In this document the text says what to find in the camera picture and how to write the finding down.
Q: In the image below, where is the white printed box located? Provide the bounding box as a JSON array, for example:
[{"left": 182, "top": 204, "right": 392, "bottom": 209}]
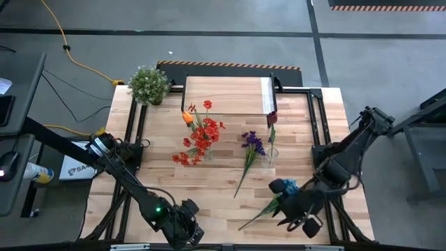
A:
[{"left": 58, "top": 141, "right": 99, "bottom": 181}]

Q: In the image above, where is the wooden shelf with black frame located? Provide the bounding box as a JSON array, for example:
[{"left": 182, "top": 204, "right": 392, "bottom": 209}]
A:
[{"left": 180, "top": 72, "right": 279, "bottom": 129}]

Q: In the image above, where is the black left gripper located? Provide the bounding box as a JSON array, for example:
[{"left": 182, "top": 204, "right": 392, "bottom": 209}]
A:
[{"left": 163, "top": 198, "right": 206, "bottom": 250}]

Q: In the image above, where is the orange artificial tulip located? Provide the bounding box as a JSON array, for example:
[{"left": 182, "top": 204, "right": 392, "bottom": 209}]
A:
[{"left": 181, "top": 111, "right": 201, "bottom": 140}]

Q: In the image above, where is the potted plant with white flowers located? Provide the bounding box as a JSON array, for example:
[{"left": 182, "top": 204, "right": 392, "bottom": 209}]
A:
[{"left": 126, "top": 65, "right": 173, "bottom": 107}]

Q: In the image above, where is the black aluminium table frame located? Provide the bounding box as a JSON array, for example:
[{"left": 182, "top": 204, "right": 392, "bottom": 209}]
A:
[{"left": 79, "top": 85, "right": 376, "bottom": 245}]

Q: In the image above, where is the blue artificial flower bunch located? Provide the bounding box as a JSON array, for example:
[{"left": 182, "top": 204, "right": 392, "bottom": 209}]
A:
[{"left": 238, "top": 178, "right": 300, "bottom": 231}]

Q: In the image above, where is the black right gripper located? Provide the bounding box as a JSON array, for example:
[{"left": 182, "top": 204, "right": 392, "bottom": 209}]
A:
[{"left": 268, "top": 178, "right": 327, "bottom": 240}]

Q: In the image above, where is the purple artificial flower bunch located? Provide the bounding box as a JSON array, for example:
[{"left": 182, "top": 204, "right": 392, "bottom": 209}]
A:
[{"left": 233, "top": 130, "right": 275, "bottom": 199}]

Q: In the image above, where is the yellow cable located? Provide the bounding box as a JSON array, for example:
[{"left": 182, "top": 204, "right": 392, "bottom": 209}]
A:
[
  {"left": 39, "top": 0, "right": 125, "bottom": 87},
  {"left": 43, "top": 124, "right": 107, "bottom": 137}
]

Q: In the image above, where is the black floor cable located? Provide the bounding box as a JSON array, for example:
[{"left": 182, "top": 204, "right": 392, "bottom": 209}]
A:
[{"left": 41, "top": 68, "right": 113, "bottom": 123}]

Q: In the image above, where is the black mat with hazard stripe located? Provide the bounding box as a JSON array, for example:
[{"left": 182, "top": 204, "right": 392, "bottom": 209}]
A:
[
  {"left": 328, "top": 0, "right": 446, "bottom": 12},
  {"left": 155, "top": 60, "right": 303, "bottom": 88}
]

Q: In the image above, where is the black computer mouse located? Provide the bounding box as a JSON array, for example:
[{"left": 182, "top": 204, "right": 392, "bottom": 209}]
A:
[{"left": 0, "top": 151, "right": 20, "bottom": 183}]

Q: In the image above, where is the grey desk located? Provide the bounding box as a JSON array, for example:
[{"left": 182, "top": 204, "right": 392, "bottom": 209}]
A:
[
  {"left": 0, "top": 52, "right": 48, "bottom": 137},
  {"left": 0, "top": 134, "right": 46, "bottom": 219}
]

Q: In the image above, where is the grey metal stand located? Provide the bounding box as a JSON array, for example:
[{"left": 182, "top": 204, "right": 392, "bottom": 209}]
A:
[{"left": 385, "top": 89, "right": 446, "bottom": 204}]

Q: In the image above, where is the red artificial flower bunch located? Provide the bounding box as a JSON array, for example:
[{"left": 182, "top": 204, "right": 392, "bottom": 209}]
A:
[
  {"left": 187, "top": 100, "right": 226, "bottom": 158},
  {"left": 171, "top": 137, "right": 210, "bottom": 167}
]

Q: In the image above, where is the dark red artificial tulip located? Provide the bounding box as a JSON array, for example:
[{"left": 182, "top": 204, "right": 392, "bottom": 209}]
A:
[{"left": 266, "top": 110, "right": 279, "bottom": 161}]

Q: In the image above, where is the white and yellow bottle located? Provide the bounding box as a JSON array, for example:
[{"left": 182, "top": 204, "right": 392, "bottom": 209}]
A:
[{"left": 22, "top": 162, "right": 55, "bottom": 185}]

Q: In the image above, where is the black support beam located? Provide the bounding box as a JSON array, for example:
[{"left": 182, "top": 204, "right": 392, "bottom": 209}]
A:
[{"left": 20, "top": 116, "right": 97, "bottom": 167}]

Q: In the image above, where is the black phone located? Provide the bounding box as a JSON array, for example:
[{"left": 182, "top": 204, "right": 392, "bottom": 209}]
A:
[{"left": 0, "top": 94, "right": 16, "bottom": 128}]

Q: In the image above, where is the white paper sheet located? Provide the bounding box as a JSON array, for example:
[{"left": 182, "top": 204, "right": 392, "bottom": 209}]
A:
[{"left": 0, "top": 77, "right": 13, "bottom": 96}]

